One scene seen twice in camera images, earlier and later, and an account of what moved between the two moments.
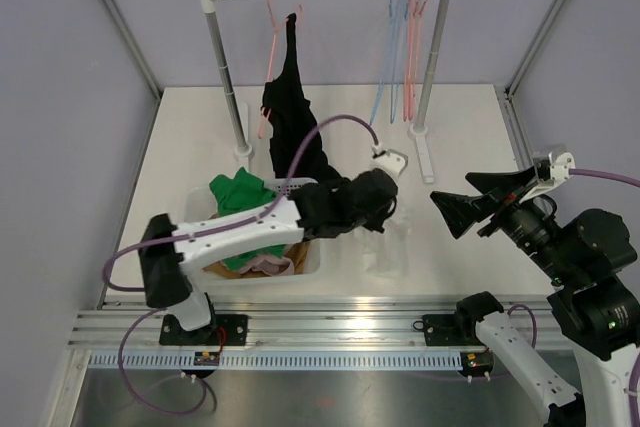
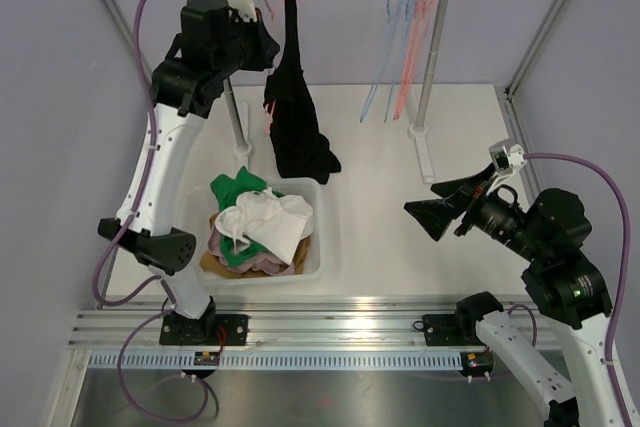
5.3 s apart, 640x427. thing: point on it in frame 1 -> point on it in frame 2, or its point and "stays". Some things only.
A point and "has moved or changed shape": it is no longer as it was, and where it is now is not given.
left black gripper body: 375,221 -> 246,49
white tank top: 385,253 has moved or changed shape
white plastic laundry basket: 200,205 stays
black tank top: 290,118 stays
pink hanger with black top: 276,32 -> 271,16
